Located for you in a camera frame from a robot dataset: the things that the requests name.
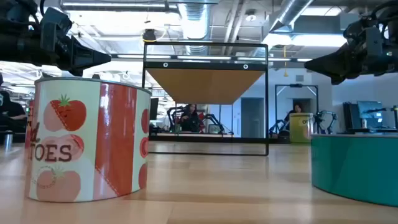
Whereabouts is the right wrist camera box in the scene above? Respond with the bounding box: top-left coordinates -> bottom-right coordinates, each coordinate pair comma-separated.
363,25 -> 386,59

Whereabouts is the teal labelled can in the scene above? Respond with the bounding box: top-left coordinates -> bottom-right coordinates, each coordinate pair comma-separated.
310,134 -> 398,208

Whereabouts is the white and red tomato can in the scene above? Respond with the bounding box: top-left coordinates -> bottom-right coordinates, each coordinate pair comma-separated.
24,77 -> 152,203

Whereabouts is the black background rig frame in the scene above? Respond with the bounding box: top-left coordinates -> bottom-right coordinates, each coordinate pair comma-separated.
274,83 -> 319,131

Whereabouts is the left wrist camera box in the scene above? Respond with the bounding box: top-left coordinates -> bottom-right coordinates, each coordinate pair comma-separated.
39,6 -> 73,53

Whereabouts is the tall yellow-green can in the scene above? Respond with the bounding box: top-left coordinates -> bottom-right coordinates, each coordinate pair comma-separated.
289,112 -> 314,144

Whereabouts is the metal cup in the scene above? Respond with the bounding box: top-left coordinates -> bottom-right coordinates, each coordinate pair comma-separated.
3,130 -> 14,152

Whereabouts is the silver ceiling duct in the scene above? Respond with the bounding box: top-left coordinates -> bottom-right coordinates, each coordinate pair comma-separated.
269,0 -> 315,34
178,2 -> 216,56

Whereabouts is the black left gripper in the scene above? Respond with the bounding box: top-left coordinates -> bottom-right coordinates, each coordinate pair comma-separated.
12,32 -> 112,77

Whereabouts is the computer monitor blue screen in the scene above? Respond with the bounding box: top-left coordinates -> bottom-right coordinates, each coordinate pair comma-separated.
356,100 -> 384,129

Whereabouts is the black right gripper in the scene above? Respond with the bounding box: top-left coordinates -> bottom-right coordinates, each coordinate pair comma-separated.
304,40 -> 398,86

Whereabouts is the yellow hanging cord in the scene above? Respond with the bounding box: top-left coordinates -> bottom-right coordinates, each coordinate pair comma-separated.
283,46 -> 289,78

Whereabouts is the person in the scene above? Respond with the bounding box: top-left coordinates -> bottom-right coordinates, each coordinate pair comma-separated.
284,102 -> 305,125
0,73 -> 28,134
178,104 -> 201,133

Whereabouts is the black ceiling device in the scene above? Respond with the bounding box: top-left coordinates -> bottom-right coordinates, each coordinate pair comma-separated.
142,28 -> 157,42

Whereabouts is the dark computer monitor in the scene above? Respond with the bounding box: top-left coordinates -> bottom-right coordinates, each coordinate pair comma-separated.
343,102 -> 358,131

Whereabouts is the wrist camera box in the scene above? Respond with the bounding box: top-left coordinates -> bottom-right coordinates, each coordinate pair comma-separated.
363,25 -> 386,59
39,6 -> 73,53

